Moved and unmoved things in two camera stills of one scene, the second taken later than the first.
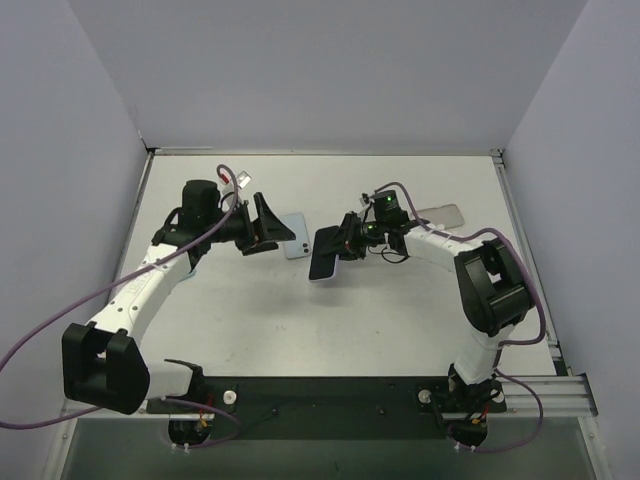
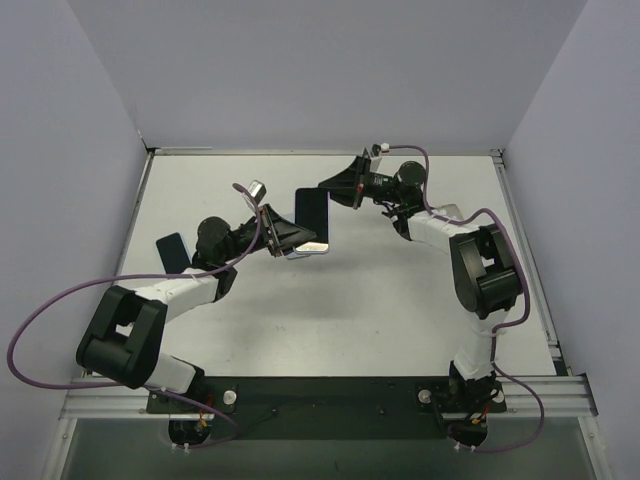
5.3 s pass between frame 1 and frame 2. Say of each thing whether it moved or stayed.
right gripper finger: moved
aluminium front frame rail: stayed
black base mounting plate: stayed
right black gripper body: moved
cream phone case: stayed
